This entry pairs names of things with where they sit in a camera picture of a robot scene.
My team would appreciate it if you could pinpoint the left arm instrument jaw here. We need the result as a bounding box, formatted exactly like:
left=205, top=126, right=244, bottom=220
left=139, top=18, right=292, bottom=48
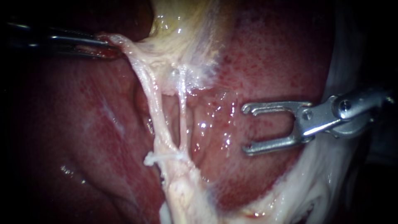
left=28, top=45, right=121, bottom=61
left=7, top=22, right=118, bottom=49

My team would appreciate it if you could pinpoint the right arm instrument jaw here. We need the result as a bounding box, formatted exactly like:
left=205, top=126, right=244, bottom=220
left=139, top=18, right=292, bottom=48
left=241, top=100, right=313, bottom=125
left=241, top=127, right=315, bottom=156

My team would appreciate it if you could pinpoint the right arm instrument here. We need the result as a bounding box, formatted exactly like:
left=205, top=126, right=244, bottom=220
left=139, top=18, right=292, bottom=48
left=294, top=86, right=396, bottom=140

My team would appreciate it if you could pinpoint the gallbladder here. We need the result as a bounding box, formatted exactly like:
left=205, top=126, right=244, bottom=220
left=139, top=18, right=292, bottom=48
left=97, top=0, right=232, bottom=95

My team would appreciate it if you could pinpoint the thin tube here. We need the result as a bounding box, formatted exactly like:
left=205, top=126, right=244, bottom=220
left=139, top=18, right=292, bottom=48
left=132, top=57, right=180, bottom=153
left=177, top=67, right=191, bottom=153

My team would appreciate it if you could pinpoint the white clip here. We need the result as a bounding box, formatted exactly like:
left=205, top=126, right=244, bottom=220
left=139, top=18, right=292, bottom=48
left=143, top=151, right=186, bottom=167

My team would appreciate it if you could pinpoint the dark red liver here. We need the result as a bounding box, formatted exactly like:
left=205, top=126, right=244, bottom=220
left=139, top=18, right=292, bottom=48
left=0, top=0, right=346, bottom=224

